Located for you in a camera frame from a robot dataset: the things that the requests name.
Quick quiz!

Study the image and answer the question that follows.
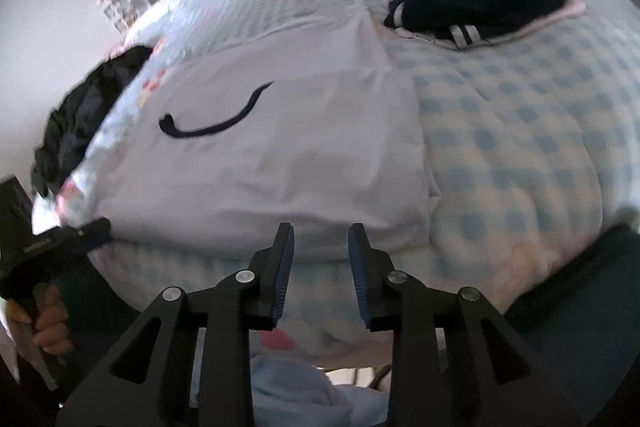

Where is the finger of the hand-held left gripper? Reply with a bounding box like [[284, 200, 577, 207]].
[[75, 218, 113, 254]]

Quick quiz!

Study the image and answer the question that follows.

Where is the person's left hand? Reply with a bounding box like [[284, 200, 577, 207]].
[[7, 287, 71, 358]]

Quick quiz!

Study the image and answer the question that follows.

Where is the white shelf rack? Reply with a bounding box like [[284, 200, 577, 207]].
[[100, 0, 146, 32]]

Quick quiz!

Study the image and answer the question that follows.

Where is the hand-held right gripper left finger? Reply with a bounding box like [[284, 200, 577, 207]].
[[55, 223, 295, 427]]

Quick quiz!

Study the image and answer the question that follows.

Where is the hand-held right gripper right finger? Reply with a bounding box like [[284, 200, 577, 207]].
[[348, 223, 583, 427]]

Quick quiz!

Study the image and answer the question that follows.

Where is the checked cartoon print blanket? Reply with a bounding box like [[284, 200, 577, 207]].
[[30, 0, 640, 368]]

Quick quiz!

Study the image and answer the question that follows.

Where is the dark clothes pile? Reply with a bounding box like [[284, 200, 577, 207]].
[[30, 44, 156, 200]]

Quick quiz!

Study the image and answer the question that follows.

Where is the person's light blue top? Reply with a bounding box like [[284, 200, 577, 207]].
[[250, 354, 391, 427]]

